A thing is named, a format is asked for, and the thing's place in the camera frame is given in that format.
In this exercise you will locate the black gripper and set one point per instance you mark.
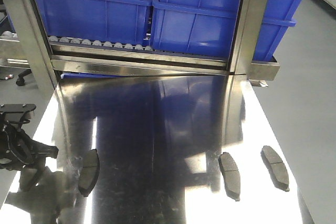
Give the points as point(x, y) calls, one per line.
point(17, 148)

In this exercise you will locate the brake pad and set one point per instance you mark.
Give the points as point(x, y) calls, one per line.
point(276, 168)
point(29, 178)
point(231, 175)
point(89, 173)

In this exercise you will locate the roller conveyor track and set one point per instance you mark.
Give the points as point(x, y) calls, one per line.
point(88, 42)

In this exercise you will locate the black office chair base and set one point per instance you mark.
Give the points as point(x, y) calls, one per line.
point(20, 79)

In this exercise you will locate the blue bin with red bag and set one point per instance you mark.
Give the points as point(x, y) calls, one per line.
point(124, 21)

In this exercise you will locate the large blue plastic bin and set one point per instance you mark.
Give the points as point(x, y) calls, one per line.
point(206, 27)

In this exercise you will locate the stainless steel rack frame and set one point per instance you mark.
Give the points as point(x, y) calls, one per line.
point(32, 49)

